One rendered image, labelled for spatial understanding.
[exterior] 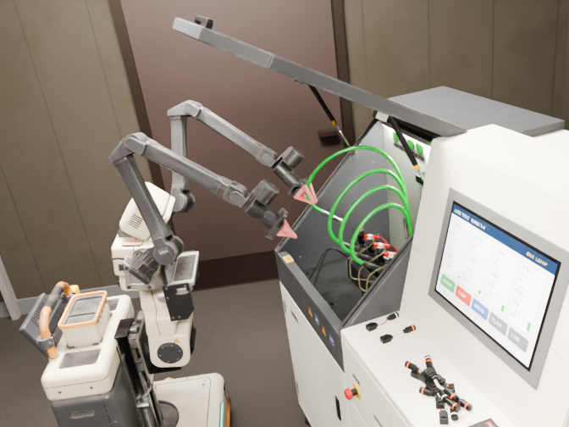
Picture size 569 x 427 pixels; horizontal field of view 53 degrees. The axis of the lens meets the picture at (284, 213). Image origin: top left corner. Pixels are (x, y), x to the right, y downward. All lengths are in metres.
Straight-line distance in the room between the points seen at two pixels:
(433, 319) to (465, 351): 0.16
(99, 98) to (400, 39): 1.89
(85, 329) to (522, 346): 1.60
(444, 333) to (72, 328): 1.40
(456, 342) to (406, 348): 0.17
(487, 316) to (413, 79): 2.41
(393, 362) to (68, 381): 1.22
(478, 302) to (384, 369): 0.34
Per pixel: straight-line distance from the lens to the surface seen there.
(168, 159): 1.93
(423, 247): 1.83
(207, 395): 2.85
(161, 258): 1.99
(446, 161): 1.73
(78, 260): 4.26
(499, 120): 2.11
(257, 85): 3.61
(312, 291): 2.17
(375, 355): 1.81
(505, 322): 1.57
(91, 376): 2.32
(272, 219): 1.90
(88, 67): 3.77
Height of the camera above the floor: 2.12
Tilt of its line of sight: 25 degrees down
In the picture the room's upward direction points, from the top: 8 degrees counter-clockwise
